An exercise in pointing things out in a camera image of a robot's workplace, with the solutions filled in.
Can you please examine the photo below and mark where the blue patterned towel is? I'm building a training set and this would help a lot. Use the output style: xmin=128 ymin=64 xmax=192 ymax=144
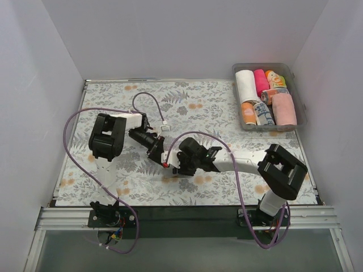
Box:
xmin=253 ymin=102 xmax=275 ymax=126

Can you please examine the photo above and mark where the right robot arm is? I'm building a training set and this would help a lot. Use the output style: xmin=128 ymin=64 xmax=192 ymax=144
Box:
xmin=163 ymin=137 xmax=307 ymax=226

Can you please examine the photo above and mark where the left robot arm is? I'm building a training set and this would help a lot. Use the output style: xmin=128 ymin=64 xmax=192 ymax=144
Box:
xmin=88 ymin=113 xmax=166 ymax=227

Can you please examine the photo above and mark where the floral table mat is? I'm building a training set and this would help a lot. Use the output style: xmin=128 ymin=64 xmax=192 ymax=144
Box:
xmin=54 ymin=81 xmax=304 ymax=206

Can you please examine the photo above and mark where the white rolled towel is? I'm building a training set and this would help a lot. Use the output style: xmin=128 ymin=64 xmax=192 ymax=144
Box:
xmin=235 ymin=70 xmax=260 ymax=103

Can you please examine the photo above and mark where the clear plastic bin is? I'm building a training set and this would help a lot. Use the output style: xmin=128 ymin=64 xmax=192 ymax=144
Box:
xmin=232 ymin=63 xmax=307 ymax=132

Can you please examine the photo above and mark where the small patterned rolled towel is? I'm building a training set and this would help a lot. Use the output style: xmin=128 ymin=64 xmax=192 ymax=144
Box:
xmin=260 ymin=88 xmax=289 ymax=105

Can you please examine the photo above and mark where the light pink rolled towel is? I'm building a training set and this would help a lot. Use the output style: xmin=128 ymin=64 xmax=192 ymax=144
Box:
xmin=272 ymin=93 xmax=297 ymax=126

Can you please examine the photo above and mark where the hot pink rolled towel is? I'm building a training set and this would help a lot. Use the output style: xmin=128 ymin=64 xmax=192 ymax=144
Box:
xmin=253 ymin=69 xmax=269 ymax=97

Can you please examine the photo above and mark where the orange cartoon rolled towel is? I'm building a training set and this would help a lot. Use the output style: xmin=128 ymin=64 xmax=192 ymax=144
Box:
xmin=265 ymin=70 xmax=287 ymax=89

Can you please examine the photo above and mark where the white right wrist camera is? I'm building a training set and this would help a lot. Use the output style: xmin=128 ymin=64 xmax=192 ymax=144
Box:
xmin=161 ymin=150 xmax=180 ymax=168

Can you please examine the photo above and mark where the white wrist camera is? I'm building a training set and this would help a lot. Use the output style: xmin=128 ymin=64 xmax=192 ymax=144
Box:
xmin=159 ymin=124 xmax=171 ymax=133
xmin=161 ymin=150 xmax=180 ymax=168

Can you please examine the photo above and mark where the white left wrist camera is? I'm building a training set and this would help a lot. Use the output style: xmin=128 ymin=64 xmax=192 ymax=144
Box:
xmin=159 ymin=124 xmax=171 ymax=133

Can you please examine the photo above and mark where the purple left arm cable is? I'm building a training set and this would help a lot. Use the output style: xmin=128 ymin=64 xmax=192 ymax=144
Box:
xmin=62 ymin=92 xmax=168 ymax=254

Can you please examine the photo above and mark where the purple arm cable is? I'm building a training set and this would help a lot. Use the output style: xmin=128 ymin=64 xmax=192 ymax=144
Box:
xmin=164 ymin=131 xmax=292 ymax=250
xmin=62 ymin=92 xmax=168 ymax=254

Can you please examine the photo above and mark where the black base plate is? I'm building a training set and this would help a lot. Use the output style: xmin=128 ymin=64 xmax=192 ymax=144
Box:
xmin=87 ymin=206 xmax=291 ymax=240

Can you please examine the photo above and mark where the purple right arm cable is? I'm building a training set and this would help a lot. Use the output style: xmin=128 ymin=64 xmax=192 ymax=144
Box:
xmin=164 ymin=131 xmax=292 ymax=250

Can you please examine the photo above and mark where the aluminium frame rail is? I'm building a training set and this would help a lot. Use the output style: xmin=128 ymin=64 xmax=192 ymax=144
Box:
xmin=35 ymin=205 xmax=340 ymax=230

